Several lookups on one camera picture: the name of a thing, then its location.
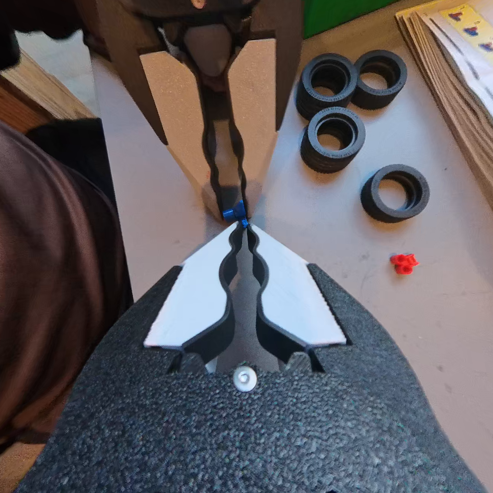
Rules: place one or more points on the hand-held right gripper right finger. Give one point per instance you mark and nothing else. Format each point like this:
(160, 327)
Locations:
(296, 308)

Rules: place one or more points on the red toy connector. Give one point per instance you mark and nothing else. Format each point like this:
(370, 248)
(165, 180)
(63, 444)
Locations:
(402, 262)

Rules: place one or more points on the blue toy connector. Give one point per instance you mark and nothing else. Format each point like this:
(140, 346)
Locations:
(229, 213)

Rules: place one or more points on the black toy tire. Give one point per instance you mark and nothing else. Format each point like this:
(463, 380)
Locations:
(327, 163)
(308, 104)
(385, 215)
(385, 102)

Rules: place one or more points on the open instruction booklet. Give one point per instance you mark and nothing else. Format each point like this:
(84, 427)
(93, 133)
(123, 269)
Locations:
(462, 77)

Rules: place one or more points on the green plastic bin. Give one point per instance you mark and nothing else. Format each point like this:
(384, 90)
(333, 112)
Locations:
(339, 15)

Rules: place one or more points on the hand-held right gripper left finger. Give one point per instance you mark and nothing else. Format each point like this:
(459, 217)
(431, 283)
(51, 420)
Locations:
(188, 308)

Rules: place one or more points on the light wooden box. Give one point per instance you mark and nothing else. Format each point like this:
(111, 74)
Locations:
(38, 96)

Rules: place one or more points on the person's left forearm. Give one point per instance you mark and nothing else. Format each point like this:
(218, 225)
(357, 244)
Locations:
(38, 15)

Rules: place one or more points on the person's left hand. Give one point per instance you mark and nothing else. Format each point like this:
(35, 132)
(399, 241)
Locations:
(208, 50)

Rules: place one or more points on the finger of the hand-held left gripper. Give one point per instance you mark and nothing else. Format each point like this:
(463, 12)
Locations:
(256, 96)
(173, 100)

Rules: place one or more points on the grey desk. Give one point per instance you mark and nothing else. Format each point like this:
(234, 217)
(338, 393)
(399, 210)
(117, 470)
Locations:
(385, 308)

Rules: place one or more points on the person's black trousers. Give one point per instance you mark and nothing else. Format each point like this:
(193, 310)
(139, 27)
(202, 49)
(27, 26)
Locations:
(77, 154)

